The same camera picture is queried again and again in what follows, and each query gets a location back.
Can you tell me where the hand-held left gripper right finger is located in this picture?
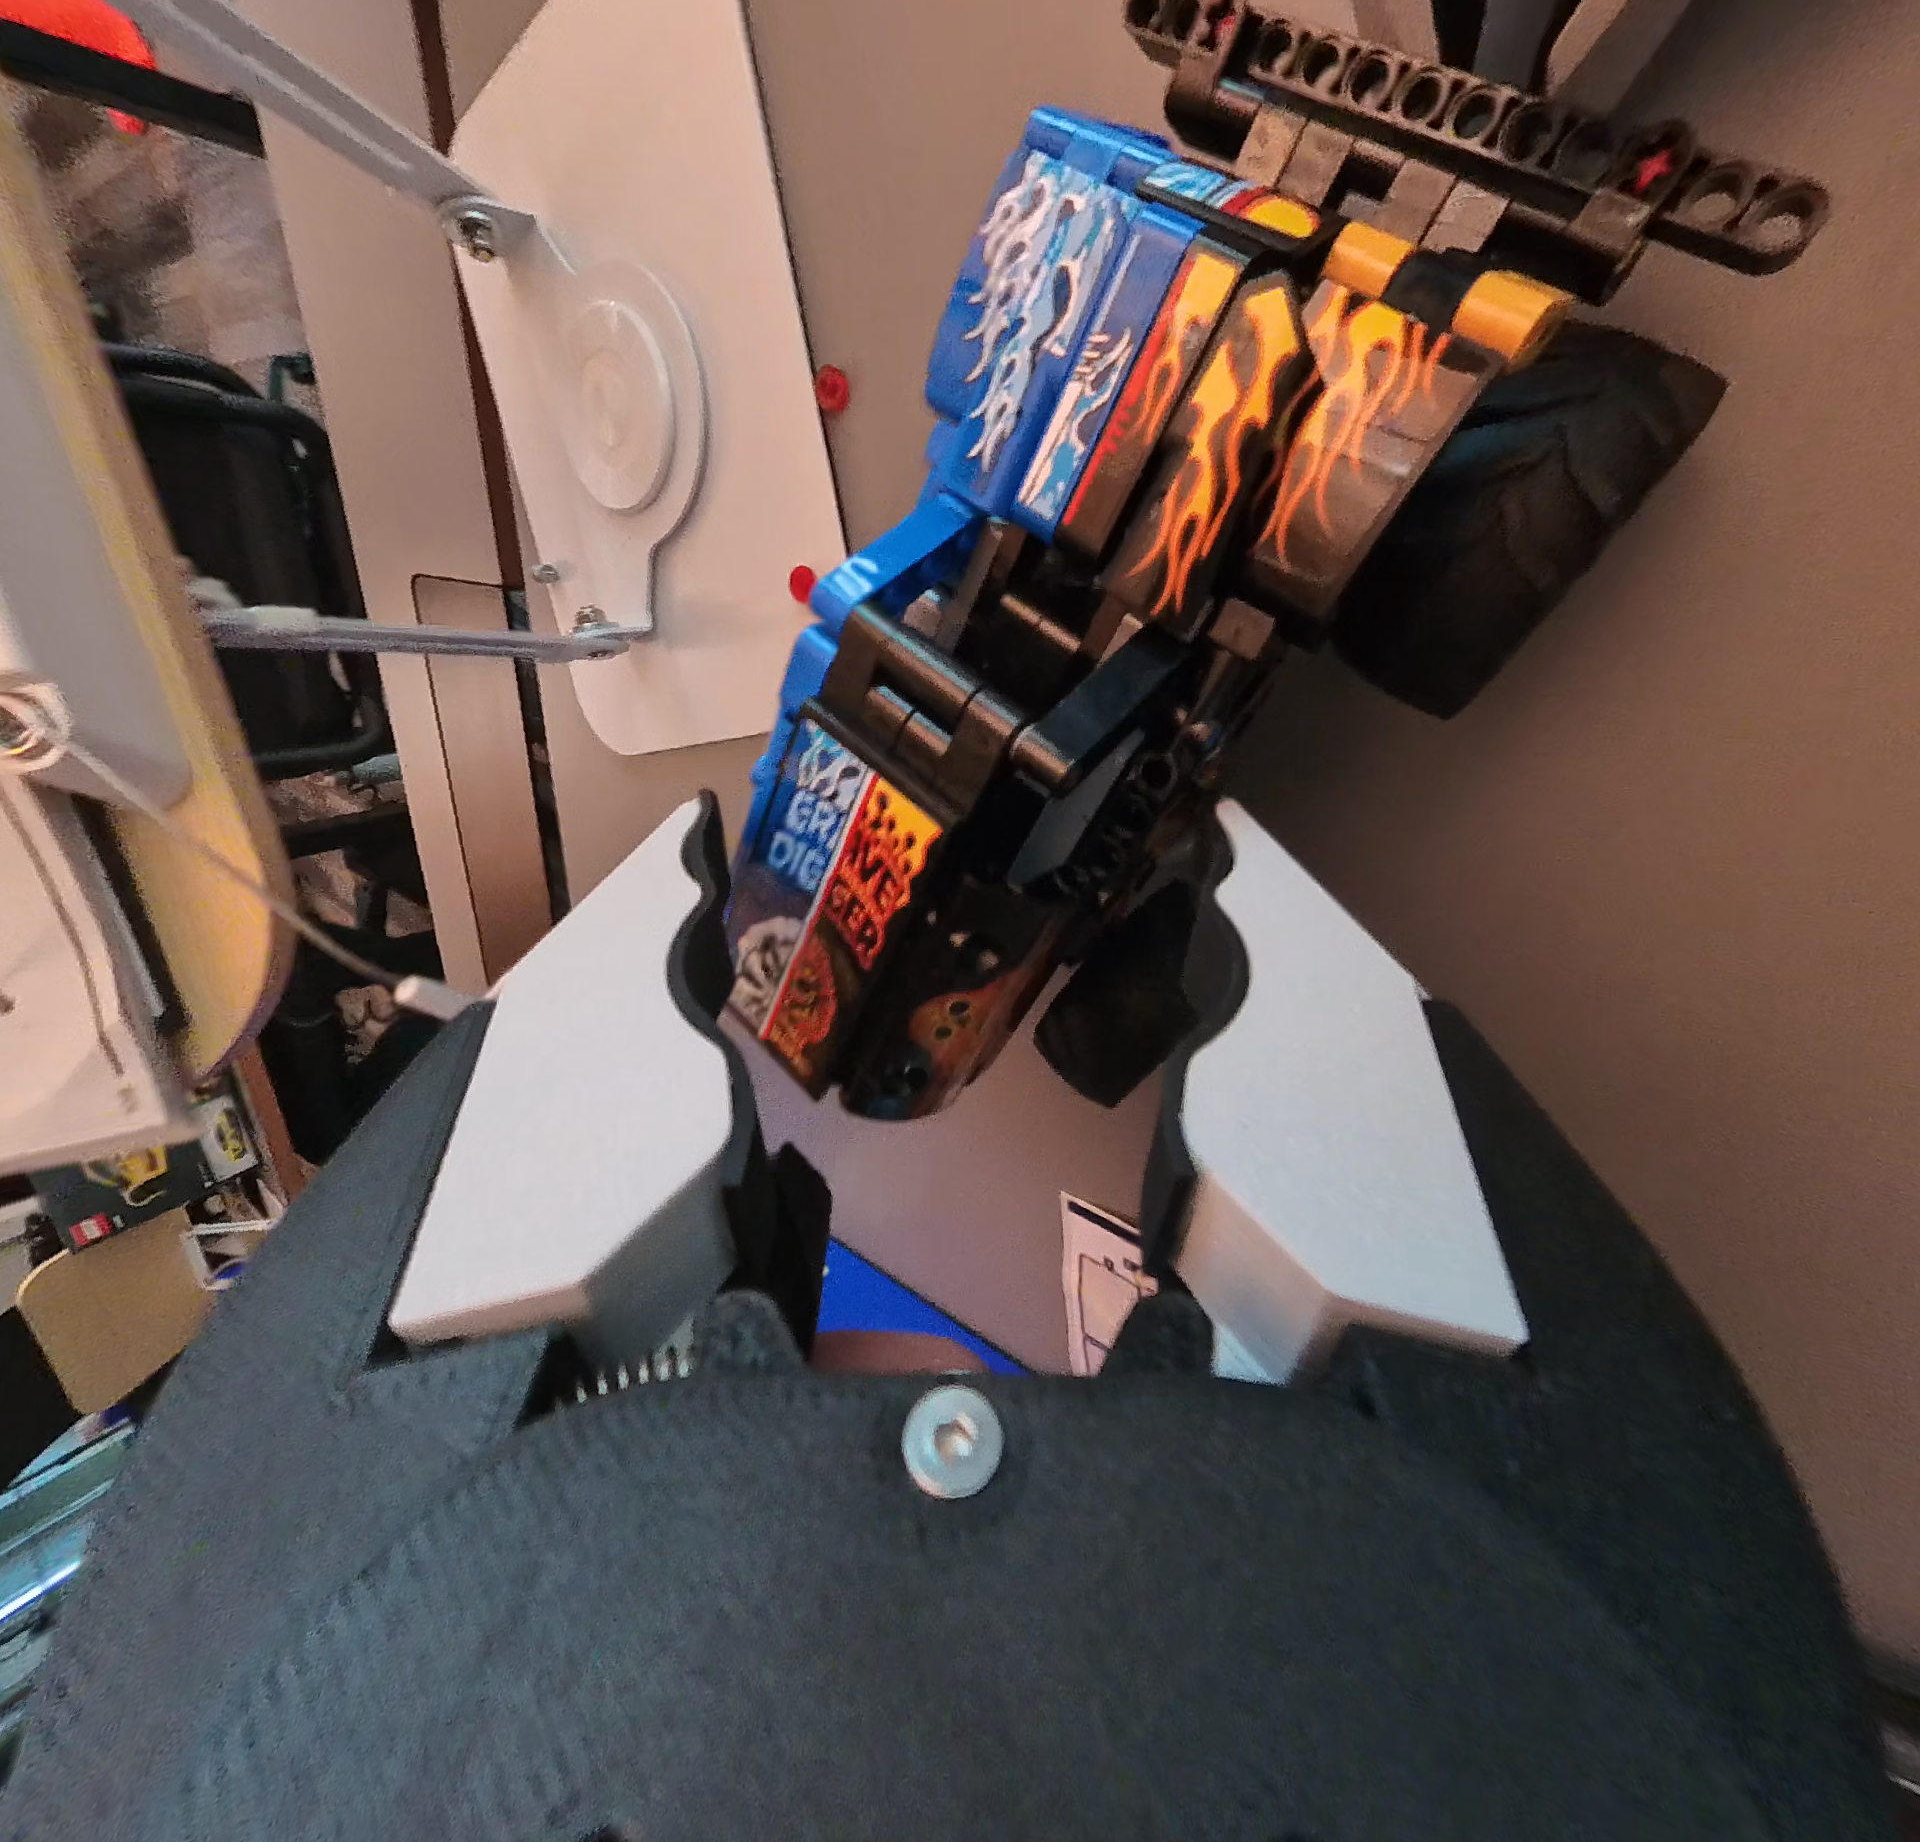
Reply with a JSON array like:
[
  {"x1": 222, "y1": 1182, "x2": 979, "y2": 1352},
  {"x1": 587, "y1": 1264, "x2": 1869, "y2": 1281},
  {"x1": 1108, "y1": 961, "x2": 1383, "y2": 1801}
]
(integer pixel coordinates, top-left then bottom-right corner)
[{"x1": 1134, "y1": 805, "x2": 1531, "y2": 1385}]

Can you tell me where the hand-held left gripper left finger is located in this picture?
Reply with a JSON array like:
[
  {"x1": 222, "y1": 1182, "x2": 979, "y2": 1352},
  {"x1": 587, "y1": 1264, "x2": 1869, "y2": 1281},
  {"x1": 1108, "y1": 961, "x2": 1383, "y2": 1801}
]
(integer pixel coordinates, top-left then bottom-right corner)
[{"x1": 386, "y1": 794, "x2": 832, "y2": 1375}]

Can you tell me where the brick-built monster truck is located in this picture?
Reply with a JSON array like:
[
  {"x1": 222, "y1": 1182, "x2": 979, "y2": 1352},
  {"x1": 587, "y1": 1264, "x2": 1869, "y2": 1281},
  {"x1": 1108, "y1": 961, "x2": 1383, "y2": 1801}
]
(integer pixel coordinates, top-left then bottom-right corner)
[{"x1": 718, "y1": 0, "x2": 1830, "y2": 1122}]

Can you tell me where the red rim toy wheel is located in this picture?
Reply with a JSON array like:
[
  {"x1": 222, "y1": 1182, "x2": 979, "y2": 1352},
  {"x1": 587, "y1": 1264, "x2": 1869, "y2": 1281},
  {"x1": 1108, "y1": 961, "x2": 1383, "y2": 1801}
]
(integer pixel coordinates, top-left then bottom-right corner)
[{"x1": 1330, "y1": 320, "x2": 1731, "y2": 723}]

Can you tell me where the grey desk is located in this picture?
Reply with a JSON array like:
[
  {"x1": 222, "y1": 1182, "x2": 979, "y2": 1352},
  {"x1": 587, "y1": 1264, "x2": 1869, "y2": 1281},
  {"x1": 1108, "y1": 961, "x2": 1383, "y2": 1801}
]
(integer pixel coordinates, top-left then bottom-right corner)
[{"x1": 400, "y1": 0, "x2": 1920, "y2": 1689}]

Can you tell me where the sticker sheet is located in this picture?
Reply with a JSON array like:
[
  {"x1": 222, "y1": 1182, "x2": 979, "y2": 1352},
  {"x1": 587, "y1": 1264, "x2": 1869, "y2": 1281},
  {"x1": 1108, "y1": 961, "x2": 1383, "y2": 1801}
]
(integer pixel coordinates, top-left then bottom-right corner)
[{"x1": 1055, "y1": 1187, "x2": 1164, "y2": 1375}]

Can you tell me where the blue storage bin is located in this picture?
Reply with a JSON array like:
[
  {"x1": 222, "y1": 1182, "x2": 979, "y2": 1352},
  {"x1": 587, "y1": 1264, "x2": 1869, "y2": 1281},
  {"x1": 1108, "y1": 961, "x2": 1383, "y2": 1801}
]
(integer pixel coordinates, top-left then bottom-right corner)
[{"x1": 817, "y1": 1237, "x2": 1036, "y2": 1375}]

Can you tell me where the black and yellow box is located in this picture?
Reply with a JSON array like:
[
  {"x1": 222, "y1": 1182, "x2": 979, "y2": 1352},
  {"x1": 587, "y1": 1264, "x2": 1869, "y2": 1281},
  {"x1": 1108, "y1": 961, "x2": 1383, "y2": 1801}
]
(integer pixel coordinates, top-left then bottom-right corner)
[{"x1": 22, "y1": 1104, "x2": 290, "y2": 1249}]

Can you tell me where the black office chair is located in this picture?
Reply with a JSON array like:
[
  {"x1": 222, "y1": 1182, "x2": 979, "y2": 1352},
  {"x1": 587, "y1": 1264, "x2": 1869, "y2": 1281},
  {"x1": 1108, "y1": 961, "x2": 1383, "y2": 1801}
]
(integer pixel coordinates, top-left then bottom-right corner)
[{"x1": 100, "y1": 345, "x2": 393, "y2": 790}]

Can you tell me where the white book stand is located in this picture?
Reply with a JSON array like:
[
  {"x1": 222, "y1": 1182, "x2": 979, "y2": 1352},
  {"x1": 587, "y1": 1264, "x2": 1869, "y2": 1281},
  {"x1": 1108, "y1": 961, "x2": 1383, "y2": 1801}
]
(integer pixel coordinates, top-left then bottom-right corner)
[{"x1": 0, "y1": 0, "x2": 854, "y2": 1175}]

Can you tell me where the orange traffic cone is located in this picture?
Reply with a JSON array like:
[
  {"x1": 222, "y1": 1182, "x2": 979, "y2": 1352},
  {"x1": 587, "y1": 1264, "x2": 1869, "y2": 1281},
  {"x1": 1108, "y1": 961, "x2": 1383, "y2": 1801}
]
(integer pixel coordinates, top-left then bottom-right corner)
[{"x1": 0, "y1": 0, "x2": 155, "y2": 137}]

